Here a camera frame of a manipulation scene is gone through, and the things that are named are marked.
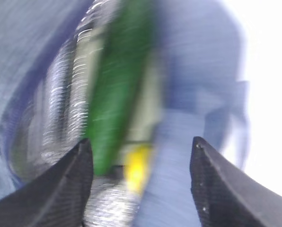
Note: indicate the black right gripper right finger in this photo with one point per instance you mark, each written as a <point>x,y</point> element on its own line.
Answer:
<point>225,196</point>

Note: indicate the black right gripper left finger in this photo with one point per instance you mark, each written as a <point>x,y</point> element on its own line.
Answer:
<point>57,198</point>

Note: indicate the yellow lemon-shaped toy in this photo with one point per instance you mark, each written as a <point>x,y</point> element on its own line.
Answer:
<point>137,168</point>

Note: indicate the dark navy lunch bag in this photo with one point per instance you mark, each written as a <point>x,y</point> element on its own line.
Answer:
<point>198,49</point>

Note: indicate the green cucumber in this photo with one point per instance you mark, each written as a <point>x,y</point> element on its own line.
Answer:
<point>128,40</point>

